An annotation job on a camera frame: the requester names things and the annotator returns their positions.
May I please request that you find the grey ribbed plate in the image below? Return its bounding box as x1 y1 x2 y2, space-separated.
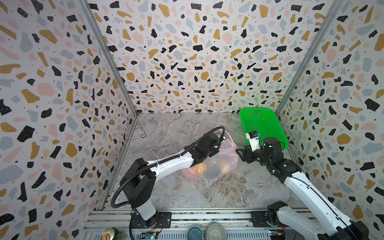
206 223 227 240

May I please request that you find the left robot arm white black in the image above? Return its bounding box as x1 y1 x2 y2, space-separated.
110 128 225 226

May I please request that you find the green plastic basket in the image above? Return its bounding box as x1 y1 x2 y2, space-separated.
239 108 289 150

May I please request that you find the orange fruit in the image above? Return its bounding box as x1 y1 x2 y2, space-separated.
188 167 198 177

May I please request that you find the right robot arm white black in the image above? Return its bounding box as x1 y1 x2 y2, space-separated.
236 131 369 240

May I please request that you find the small circuit board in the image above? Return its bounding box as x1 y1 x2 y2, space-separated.
269 230 286 240
138 231 159 240

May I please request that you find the aluminium mounting rail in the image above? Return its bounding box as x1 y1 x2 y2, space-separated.
82 208 337 240

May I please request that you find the teal ceramic bowl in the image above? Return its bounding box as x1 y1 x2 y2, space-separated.
187 226 204 240

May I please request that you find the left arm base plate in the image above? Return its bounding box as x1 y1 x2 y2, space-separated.
131 212 172 230

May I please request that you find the pink plastic bag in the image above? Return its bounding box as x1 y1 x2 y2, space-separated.
182 132 240 180

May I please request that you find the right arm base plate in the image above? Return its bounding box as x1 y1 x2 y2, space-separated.
250 211 285 228

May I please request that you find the yellow fruit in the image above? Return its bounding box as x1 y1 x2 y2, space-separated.
196 163 207 175

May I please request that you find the black corrugated cable left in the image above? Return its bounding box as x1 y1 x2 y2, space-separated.
110 125 226 209

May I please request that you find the green beverage can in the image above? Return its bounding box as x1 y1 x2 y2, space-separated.
101 227 126 240

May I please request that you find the small circuit board left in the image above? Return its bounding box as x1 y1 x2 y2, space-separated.
138 231 159 240

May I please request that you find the small circuit board right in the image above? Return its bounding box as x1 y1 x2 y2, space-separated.
269 230 286 240

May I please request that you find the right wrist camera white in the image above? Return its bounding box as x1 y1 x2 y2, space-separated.
246 131 261 152

